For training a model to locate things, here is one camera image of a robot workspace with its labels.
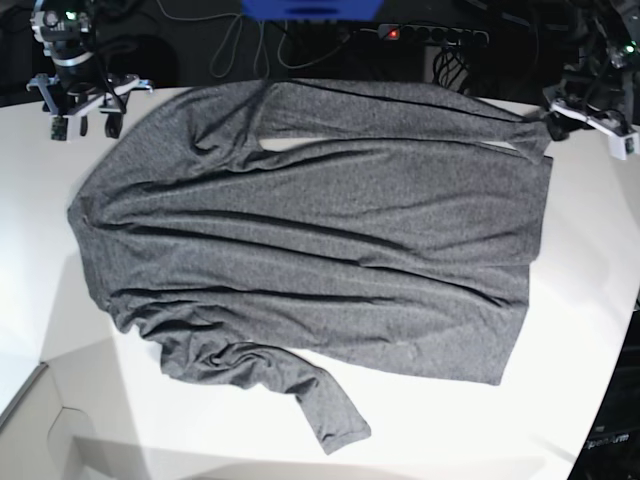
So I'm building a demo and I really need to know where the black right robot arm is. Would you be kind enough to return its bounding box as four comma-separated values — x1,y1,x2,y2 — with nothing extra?
26,1,153,142

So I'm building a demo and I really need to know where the grey t-shirt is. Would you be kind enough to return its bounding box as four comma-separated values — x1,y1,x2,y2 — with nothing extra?
67,79,552,454

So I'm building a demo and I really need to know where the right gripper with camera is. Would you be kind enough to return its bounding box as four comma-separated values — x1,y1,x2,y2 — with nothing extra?
26,74,154,141

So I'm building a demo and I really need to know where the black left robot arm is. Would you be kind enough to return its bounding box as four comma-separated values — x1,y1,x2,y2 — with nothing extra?
543,1,639,161

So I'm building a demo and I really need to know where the black cable bundle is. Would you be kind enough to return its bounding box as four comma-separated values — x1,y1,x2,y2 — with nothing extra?
429,42,474,94

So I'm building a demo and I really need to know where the white cardboard box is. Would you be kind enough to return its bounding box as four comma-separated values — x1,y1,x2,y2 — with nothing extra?
0,362,101,480

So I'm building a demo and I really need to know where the white power strip red switch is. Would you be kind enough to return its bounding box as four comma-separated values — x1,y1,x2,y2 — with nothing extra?
377,23,490,46

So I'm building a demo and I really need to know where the blue box at top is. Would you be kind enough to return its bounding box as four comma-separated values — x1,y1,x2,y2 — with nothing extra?
241,0,384,21

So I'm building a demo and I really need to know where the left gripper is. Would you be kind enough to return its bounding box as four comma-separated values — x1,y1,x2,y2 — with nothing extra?
543,85,639,160

